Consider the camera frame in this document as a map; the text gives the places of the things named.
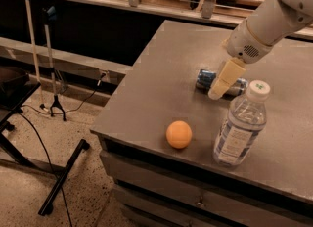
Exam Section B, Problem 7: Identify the light wooden stick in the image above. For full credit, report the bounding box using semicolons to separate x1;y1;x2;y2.
25;0;48;112

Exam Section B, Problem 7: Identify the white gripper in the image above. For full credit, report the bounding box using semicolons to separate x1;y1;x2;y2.
208;20;273;100

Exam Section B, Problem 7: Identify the grey drawer cabinet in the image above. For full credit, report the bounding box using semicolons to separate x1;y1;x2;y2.
89;129;313;227

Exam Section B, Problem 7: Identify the small tripod with pole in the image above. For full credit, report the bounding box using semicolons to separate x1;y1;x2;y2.
42;6;66;120

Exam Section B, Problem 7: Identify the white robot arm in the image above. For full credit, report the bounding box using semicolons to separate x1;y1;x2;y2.
208;0;313;100

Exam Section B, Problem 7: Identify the redbull can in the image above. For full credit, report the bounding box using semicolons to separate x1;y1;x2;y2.
196;69;248;97

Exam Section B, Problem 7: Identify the black metal stand frame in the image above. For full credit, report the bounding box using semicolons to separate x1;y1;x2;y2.
0;66;91;217

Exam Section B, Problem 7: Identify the orange ball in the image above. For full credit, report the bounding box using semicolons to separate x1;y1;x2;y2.
165;120;193;149

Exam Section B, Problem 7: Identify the clear plastic water bottle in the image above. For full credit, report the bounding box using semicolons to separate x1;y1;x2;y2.
213;80;271;166

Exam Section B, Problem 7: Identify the black floor cable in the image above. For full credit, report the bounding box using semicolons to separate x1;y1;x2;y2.
16;73;107;227

